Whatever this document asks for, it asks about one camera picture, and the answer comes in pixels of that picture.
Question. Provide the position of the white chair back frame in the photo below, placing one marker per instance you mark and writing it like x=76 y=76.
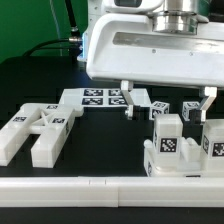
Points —
x=51 y=122

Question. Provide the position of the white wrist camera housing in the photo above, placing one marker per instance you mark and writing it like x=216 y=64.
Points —
x=130 y=6

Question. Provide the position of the white chair seat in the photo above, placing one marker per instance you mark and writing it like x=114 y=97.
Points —
x=190 y=161

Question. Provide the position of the white marker base plate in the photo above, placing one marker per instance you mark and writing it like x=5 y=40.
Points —
x=103 y=97

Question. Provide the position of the white front fence rail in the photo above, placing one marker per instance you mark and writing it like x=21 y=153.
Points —
x=111 y=192

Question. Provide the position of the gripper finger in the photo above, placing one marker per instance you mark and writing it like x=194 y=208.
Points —
x=208 y=95

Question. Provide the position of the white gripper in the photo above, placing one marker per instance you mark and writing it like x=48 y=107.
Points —
x=124 y=47

